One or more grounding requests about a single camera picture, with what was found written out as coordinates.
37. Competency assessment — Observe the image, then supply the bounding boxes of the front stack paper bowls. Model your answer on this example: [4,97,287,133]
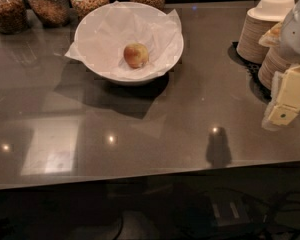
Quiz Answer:
[258,47,291,89]

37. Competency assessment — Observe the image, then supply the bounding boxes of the glass jar dark grains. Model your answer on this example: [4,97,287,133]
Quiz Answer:
[0,0,28,34]

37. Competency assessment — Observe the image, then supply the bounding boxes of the red yellow apple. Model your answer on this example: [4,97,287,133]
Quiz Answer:
[123,43,149,69]

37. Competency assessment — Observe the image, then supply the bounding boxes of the white paper liner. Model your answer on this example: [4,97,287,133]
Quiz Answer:
[64,0,184,82]

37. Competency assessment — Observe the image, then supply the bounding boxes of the white ceramic bowl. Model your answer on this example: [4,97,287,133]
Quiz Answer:
[73,1,185,87]

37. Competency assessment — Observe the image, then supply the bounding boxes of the black tray mat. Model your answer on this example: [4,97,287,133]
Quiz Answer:
[228,41,271,104]

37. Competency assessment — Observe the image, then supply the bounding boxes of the rear stack paper bowls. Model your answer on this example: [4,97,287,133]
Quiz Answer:
[236,0,295,64]

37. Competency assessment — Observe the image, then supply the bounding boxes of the glass jar brown grains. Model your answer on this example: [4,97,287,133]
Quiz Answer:
[27,0,70,27]

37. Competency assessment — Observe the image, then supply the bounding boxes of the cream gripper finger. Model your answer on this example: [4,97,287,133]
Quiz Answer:
[261,103,298,131]
[258,22,282,47]

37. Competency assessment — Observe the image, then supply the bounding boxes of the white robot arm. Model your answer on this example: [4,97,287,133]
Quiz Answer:
[259,0,300,131]

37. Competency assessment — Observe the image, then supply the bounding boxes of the stack paper bowls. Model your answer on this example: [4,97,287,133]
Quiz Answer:
[236,0,295,64]
[258,47,291,89]

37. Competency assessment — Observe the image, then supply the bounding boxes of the dark box under table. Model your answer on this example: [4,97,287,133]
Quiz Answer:
[210,197,251,229]

